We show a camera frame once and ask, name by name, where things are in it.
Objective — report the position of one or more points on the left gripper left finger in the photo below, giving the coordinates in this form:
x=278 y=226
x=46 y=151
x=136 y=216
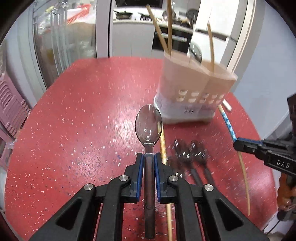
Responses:
x=96 y=212

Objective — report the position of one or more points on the dark translucent spoon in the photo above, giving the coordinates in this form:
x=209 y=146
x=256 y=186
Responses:
x=200 y=155
x=195 y=52
x=176 y=166
x=184 y=156
x=148 y=127

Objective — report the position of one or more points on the plain wooden chopstick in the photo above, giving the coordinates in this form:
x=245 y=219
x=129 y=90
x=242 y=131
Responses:
x=157 y=28
x=169 y=22

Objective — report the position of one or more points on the white refrigerator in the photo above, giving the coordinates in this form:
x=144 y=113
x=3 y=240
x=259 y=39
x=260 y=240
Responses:
x=231 y=24

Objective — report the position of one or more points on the grey kitchen cabinet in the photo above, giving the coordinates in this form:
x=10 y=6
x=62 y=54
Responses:
x=132 y=39

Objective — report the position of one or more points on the single pink stool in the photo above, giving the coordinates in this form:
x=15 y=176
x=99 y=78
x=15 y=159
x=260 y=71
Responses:
x=6 y=150

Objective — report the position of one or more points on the glass sliding door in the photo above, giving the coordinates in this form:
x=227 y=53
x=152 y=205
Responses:
x=49 y=46

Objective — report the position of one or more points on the stack of pink stools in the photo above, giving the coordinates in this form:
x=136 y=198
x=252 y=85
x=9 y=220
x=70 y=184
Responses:
x=14 y=109

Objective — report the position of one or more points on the black built-in oven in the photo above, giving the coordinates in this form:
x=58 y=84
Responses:
x=181 y=39

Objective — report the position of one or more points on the yellow patterned chopstick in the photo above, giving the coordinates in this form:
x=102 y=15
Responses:
x=164 y=161

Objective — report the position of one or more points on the white handled metal spoon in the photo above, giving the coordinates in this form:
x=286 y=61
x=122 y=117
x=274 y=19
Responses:
x=227 y=105

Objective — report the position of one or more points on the red plastic basket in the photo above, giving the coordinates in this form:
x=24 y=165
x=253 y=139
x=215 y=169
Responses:
x=80 y=12

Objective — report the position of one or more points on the black wok on stove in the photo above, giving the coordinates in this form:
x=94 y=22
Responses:
x=123 y=15

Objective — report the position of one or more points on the beige cutlery holder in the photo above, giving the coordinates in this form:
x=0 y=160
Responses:
x=189 y=90

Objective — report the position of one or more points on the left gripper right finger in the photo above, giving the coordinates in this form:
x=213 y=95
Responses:
x=201 y=214

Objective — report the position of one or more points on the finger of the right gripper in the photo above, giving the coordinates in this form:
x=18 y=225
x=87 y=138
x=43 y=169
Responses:
x=257 y=148

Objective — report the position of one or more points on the person's right hand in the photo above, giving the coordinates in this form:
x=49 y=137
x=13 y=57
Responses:
x=285 y=194

